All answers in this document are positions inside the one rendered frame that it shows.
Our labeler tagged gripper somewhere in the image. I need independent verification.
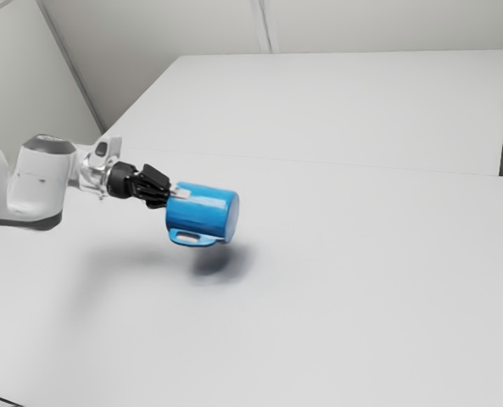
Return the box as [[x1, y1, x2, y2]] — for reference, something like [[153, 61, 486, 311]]
[[107, 161, 192, 210]]

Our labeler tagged blue mug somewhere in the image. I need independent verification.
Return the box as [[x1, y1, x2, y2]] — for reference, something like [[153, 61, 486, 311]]
[[165, 181, 240, 248]]

